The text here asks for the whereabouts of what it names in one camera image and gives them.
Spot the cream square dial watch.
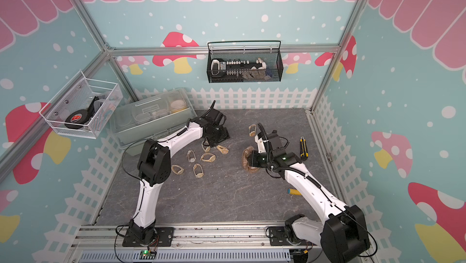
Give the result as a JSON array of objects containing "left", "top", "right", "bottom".
[{"left": 248, "top": 124, "right": 257, "bottom": 137}]

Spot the cream watch front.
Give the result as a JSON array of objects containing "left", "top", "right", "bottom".
[{"left": 186, "top": 150, "right": 196, "bottom": 163}]

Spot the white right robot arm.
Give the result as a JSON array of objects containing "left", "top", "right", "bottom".
[{"left": 247, "top": 131, "right": 371, "bottom": 263}]

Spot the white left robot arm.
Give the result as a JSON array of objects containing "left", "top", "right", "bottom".
[{"left": 128, "top": 107, "right": 229, "bottom": 245}]

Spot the yellow black utility knife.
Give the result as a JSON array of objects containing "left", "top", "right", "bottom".
[{"left": 300, "top": 136, "right": 309, "bottom": 161}]

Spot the green yellow toy paddle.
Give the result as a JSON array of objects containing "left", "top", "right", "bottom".
[{"left": 288, "top": 189, "right": 302, "bottom": 196}]

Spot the translucent green storage box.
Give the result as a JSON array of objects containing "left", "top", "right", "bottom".
[{"left": 110, "top": 88, "right": 196, "bottom": 148}]

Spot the black tape roll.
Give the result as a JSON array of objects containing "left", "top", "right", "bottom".
[{"left": 64, "top": 109, "right": 91, "bottom": 130}]

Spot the green lit circuit board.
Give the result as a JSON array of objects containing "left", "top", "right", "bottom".
[{"left": 139, "top": 250, "right": 157, "bottom": 261}]

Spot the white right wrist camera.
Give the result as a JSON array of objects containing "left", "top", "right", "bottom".
[{"left": 254, "top": 135, "right": 266, "bottom": 154}]

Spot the black wire mesh basket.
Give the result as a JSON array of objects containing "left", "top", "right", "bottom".
[{"left": 206, "top": 41, "right": 283, "bottom": 83}]

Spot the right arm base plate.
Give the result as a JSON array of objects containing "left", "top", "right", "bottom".
[{"left": 265, "top": 226, "right": 308, "bottom": 247}]

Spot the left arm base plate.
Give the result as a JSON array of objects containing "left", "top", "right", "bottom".
[{"left": 122, "top": 227, "right": 174, "bottom": 247}]

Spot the clear acrylic wall bin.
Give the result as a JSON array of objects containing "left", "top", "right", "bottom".
[{"left": 39, "top": 72, "right": 123, "bottom": 139}]

